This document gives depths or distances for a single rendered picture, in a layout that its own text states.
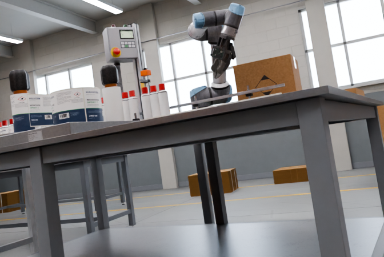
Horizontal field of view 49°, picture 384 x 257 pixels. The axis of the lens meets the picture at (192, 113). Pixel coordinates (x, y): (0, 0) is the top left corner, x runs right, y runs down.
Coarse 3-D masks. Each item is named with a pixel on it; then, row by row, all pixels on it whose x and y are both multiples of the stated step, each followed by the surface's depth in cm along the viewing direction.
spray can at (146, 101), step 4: (144, 88) 226; (144, 92) 225; (148, 92) 227; (144, 96) 224; (148, 96) 225; (144, 100) 224; (148, 100) 224; (144, 104) 224; (148, 104) 224; (144, 108) 224; (148, 108) 224; (144, 112) 224; (148, 112) 224; (144, 116) 225; (148, 116) 223
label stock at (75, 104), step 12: (60, 96) 164; (72, 96) 164; (84, 96) 165; (96, 96) 170; (60, 108) 164; (72, 108) 163; (84, 108) 165; (96, 108) 169; (60, 120) 164; (72, 120) 163; (84, 120) 164; (96, 120) 167
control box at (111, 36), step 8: (104, 32) 244; (112, 32) 240; (104, 40) 246; (112, 40) 239; (120, 40) 242; (128, 40) 244; (112, 48) 239; (120, 48) 241; (128, 48) 243; (136, 48) 245; (112, 56) 238; (120, 56) 240; (128, 56) 242; (136, 56) 244
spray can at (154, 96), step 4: (152, 88) 224; (156, 88) 225; (152, 92) 224; (156, 92) 224; (152, 96) 222; (156, 96) 222; (152, 100) 222; (156, 100) 222; (152, 104) 222; (156, 104) 222; (152, 108) 222; (156, 108) 222; (152, 112) 223; (156, 112) 222; (160, 112) 223; (152, 116) 223; (156, 116) 221
